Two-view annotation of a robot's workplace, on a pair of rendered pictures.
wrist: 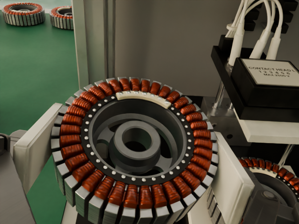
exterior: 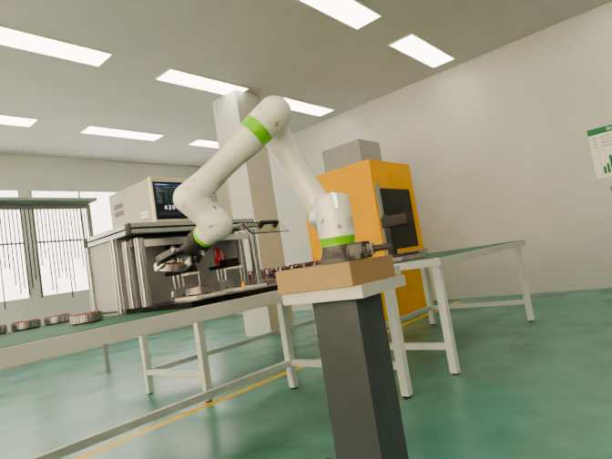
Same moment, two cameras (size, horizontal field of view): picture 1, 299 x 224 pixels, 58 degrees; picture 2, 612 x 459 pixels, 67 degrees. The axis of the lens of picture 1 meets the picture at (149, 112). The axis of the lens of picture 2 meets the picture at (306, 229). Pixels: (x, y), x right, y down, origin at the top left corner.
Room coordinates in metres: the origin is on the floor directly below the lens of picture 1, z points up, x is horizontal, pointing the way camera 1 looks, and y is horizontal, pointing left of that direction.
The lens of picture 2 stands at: (-1.55, 0.89, 0.84)
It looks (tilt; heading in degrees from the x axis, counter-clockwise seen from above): 4 degrees up; 315
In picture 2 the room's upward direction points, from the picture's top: 9 degrees counter-clockwise
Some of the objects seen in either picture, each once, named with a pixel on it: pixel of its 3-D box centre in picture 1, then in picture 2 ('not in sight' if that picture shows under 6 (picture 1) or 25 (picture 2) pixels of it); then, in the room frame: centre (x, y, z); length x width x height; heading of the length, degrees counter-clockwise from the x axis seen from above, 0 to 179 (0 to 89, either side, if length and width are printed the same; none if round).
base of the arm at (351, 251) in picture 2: not in sight; (353, 251); (-0.50, -0.35, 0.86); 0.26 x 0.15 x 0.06; 18
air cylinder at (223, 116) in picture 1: (227, 121); (179, 293); (0.32, -0.12, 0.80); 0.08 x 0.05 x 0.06; 95
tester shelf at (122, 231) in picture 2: not in sight; (172, 232); (0.51, -0.22, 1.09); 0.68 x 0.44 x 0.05; 95
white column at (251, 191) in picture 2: not in sight; (252, 213); (3.45, -3.05, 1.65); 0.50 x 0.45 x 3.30; 5
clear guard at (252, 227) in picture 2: not in sight; (247, 231); (0.21, -0.45, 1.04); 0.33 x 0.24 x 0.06; 5
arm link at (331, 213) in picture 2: not in sight; (333, 219); (-0.44, -0.34, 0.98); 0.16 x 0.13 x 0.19; 144
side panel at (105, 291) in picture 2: not in sight; (105, 280); (0.56, 0.11, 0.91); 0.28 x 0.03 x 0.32; 5
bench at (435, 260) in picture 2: not in sight; (433, 299); (0.60, -2.60, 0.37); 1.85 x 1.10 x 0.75; 95
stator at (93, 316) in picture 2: not in sight; (86, 318); (0.29, 0.29, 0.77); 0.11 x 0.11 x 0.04
